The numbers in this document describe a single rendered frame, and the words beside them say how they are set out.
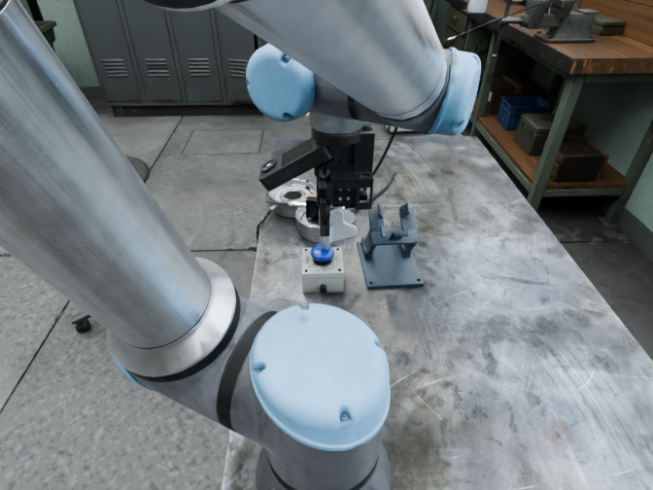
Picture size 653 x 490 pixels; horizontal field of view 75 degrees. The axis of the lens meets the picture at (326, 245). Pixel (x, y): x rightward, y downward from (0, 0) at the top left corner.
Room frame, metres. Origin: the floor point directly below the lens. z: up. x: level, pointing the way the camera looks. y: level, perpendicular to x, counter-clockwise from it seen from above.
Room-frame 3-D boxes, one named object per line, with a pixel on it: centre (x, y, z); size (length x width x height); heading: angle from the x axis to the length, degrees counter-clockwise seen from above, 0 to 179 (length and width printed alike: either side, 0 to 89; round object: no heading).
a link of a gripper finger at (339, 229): (0.55, -0.02, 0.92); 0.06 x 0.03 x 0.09; 92
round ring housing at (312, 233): (0.71, 0.01, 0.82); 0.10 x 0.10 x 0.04
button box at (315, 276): (0.55, 0.01, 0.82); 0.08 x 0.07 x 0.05; 2
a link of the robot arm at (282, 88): (0.46, 0.01, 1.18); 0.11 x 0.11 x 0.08; 64
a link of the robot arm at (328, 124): (0.56, -0.01, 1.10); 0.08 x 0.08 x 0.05
